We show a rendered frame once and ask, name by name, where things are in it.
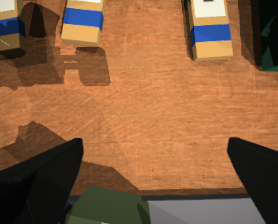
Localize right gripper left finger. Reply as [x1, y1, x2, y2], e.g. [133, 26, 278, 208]
[0, 138, 84, 224]

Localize tan cardboard box with white label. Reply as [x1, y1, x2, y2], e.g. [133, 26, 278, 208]
[0, 0, 27, 56]

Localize white welding electrode pack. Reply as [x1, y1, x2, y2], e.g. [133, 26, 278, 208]
[187, 0, 233, 62]
[61, 0, 106, 47]

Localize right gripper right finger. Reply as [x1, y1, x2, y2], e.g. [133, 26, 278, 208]
[227, 137, 278, 224]

